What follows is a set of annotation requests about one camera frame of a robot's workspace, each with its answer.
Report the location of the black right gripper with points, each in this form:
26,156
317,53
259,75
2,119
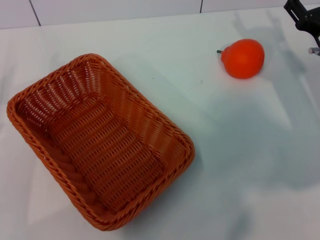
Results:
310,22

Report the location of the orange toy pear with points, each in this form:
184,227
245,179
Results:
243,60

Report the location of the orange woven plastic basket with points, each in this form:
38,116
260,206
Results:
105,140

